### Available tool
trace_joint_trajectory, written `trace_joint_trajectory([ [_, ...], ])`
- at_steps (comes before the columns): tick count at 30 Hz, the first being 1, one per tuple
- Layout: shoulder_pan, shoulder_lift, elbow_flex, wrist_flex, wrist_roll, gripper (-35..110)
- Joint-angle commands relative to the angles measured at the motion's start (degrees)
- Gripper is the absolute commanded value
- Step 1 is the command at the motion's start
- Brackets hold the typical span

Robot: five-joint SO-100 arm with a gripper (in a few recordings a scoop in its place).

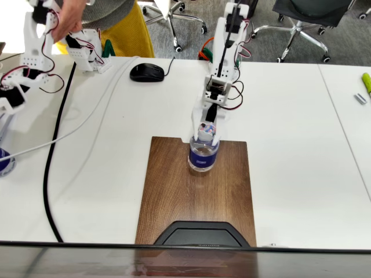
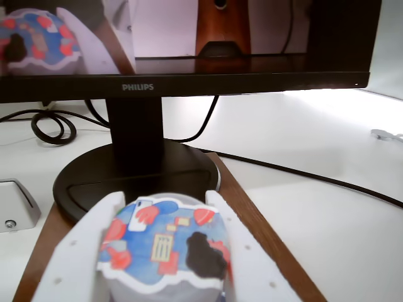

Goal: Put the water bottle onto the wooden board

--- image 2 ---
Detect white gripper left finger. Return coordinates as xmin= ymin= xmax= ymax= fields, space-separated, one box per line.
xmin=31 ymin=191 xmax=125 ymax=302

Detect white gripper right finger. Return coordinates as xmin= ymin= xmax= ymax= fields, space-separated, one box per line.
xmin=205 ymin=189 xmax=302 ymax=302

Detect blue label water bottle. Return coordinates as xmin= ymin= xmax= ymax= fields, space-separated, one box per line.
xmin=96 ymin=191 xmax=234 ymax=302

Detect brown wooden board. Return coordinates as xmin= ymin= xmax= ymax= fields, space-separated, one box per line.
xmin=12 ymin=152 xmax=328 ymax=302

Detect silver metal desk clamp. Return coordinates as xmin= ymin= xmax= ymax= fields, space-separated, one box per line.
xmin=0 ymin=177 xmax=42 ymax=233

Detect black Philips monitor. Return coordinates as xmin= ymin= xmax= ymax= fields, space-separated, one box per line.
xmin=0 ymin=0 xmax=383 ymax=224

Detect thick black cable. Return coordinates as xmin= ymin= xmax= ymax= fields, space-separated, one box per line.
xmin=217 ymin=152 xmax=403 ymax=209

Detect black looped cable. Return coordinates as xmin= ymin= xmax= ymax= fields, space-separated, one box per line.
xmin=0 ymin=99 xmax=111 ymax=146

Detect thin black monitor cable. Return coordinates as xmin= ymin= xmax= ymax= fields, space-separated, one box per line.
xmin=181 ymin=94 xmax=220 ymax=142

